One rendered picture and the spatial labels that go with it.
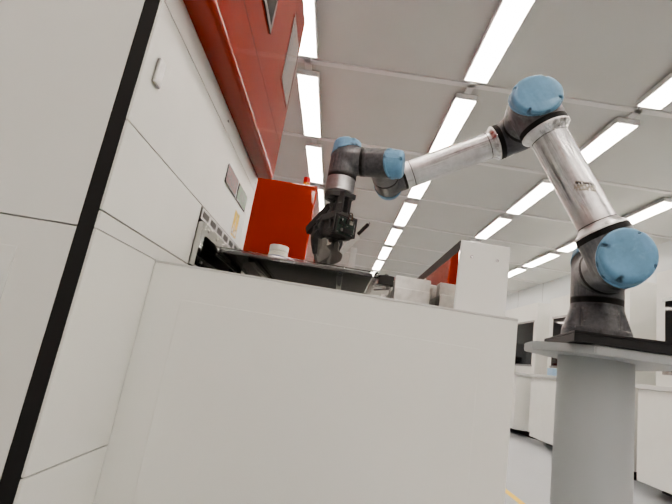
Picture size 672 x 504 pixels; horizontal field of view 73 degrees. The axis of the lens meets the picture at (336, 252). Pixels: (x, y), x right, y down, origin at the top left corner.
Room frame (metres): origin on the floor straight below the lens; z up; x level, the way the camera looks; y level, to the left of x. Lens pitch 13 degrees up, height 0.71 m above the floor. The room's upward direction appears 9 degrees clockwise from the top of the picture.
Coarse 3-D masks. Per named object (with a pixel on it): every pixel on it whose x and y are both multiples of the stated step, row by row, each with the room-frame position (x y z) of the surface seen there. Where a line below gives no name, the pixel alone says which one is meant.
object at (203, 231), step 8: (200, 224) 0.94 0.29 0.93; (200, 232) 0.94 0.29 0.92; (208, 232) 0.98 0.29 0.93; (200, 240) 0.94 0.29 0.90; (208, 240) 1.01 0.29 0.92; (216, 240) 1.05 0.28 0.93; (192, 248) 0.94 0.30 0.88; (200, 248) 0.95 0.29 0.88; (192, 256) 0.94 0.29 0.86; (200, 256) 0.96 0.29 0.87; (224, 256) 1.19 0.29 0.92; (192, 264) 0.94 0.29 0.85; (200, 264) 0.98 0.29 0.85; (208, 264) 1.03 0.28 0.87; (232, 264) 1.30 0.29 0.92; (240, 272) 1.37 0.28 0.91
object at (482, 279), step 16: (464, 240) 0.82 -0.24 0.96; (464, 256) 0.82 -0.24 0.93; (480, 256) 0.82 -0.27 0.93; (496, 256) 0.82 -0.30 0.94; (464, 272) 0.82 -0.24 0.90; (480, 272) 0.82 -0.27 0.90; (496, 272) 0.82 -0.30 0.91; (464, 288) 0.82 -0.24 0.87; (480, 288) 0.82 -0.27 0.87; (496, 288) 0.82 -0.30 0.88; (464, 304) 0.82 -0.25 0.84; (480, 304) 0.82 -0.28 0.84; (496, 304) 0.82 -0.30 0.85
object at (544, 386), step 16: (640, 288) 4.68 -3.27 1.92; (656, 288) 4.68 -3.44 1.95; (560, 304) 6.19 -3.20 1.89; (640, 304) 4.68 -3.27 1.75; (656, 304) 4.68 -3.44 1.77; (560, 320) 6.16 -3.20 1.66; (640, 320) 4.68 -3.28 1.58; (640, 336) 4.68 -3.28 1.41; (544, 384) 6.05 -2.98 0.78; (544, 400) 6.03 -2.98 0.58; (544, 416) 6.00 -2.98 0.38; (544, 432) 5.98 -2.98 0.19
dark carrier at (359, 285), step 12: (240, 264) 1.13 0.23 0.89; (264, 264) 1.07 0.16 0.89; (276, 264) 1.04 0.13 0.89; (288, 264) 1.02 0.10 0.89; (276, 276) 1.24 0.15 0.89; (288, 276) 1.20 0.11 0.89; (300, 276) 1.16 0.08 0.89; (312, 276) 1.13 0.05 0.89; (324, 276) 1.10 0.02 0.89; (336, 276) 1.07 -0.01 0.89; (348, 276) 1.04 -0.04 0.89; (360, 276) 1.02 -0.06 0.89; (348, 288) 1.23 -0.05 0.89; (360, 288) 1.20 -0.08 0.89
